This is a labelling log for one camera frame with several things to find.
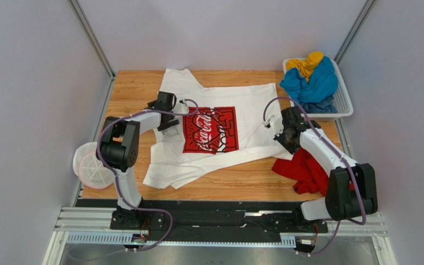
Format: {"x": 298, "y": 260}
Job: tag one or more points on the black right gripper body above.
{"x": 283, "y": 136}

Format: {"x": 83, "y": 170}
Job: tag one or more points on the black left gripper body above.
{"x": 170, "y": 122}

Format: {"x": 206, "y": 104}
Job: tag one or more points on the white Coca-Cola print t-shirt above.
{"x": 224, "y": 128}

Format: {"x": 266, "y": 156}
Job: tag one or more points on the white mesh laundry bag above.
{"x": 90, "y": 170}

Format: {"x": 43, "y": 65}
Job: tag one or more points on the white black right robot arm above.
{"x": 348, "y": 188}

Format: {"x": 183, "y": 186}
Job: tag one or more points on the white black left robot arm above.
{"x": 118, "y": 150}

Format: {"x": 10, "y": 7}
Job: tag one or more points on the dark blue denim garment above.
{"x": 325, "y": 106}

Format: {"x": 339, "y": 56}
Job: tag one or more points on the blue t-shirt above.
{"x": 321, "y": 84}

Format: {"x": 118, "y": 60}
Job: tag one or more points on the white plastic laundry basket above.
{"x": 341, "y": 100}

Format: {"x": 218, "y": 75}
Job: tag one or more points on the yellow t-shirt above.
{"x": 305, "y": 66}

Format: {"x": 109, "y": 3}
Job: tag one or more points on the red t-shirt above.
{"x": 310, "y": 177}

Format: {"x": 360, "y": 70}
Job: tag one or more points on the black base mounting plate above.
{"x": 218, "y": 221}

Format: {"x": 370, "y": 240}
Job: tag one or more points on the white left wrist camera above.
{"x": 181, "y": 108}

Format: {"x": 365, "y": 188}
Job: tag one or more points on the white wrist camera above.
{"x": 275, "y": 124}
{"x": 181, "y": 108}

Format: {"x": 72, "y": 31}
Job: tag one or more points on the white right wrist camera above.
{"x": 275, "y": 124}

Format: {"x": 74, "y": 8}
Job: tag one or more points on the aluminium corner post right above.
{"x": 355, "y": 29}

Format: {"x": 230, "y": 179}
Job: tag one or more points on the aluminium corner post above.
{"x": 91, "y": 36}
{"x": 355, "y": 29}

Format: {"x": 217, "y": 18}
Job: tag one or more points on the aluminium corner post left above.
{"x": 91, "y": 36}

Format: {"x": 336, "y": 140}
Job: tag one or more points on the aluminium frame rail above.
{"x": 90, "y": 225}

